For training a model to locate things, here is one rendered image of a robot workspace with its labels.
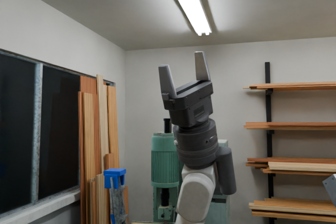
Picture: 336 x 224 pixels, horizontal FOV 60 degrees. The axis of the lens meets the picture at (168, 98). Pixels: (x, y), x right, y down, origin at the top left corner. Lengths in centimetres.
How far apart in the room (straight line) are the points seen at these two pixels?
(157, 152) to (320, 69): 296
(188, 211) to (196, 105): 22
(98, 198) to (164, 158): 155
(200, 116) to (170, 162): 126
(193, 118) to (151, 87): 384
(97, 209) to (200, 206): 268
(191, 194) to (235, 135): 356
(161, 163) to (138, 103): 269
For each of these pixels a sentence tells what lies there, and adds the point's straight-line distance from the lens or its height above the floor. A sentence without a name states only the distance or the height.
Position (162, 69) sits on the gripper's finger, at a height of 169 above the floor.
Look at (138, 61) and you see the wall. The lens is 452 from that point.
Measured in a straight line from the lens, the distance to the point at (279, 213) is 385.
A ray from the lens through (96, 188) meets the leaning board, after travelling 323.
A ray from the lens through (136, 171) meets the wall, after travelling 449.
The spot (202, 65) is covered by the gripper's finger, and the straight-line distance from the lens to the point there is 60.
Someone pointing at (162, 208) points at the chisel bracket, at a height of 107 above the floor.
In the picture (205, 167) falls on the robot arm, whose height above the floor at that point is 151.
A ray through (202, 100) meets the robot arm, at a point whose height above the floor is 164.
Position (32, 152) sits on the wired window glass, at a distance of 291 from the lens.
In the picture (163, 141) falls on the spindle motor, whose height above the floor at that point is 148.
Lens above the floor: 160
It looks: 5 degrees up
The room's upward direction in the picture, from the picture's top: straight up
